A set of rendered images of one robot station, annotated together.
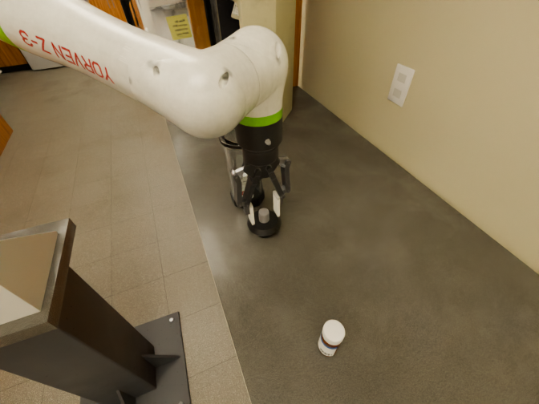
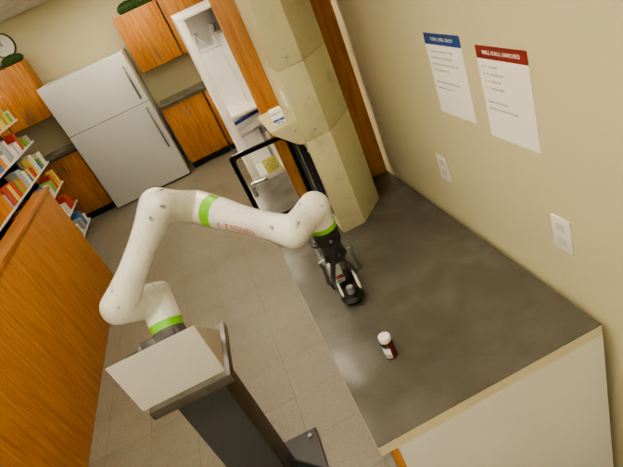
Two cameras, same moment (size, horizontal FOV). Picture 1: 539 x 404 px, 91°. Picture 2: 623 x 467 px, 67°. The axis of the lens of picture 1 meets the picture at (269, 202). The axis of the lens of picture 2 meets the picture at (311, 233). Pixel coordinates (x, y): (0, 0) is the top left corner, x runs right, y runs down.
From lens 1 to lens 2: 1.09 m
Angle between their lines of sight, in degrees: 20
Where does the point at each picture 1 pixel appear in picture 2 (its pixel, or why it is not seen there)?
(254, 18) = (321, 154)
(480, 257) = (509, 285)
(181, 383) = not seen: outside the picture
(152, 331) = (293, 448)
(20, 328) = (217, 379)
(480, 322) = (493, 324)
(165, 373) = not seen: outside the picture
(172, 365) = not seen: outside the picture
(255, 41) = (309, 202)
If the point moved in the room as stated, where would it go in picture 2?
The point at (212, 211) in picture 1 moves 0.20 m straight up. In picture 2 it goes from (317, 296) to (298, 258)
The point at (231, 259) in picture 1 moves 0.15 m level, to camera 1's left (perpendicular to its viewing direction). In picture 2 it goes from (332, 322) to (294, 331)
